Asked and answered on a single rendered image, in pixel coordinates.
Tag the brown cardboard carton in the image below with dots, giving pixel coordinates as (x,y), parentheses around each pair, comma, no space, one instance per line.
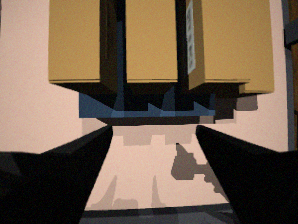
(151,51)
(214,45)
(261,53)
(82,45)

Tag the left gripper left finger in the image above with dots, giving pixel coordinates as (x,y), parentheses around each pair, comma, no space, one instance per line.
(57,183)

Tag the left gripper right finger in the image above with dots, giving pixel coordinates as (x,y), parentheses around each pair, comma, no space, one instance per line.
(261,184)

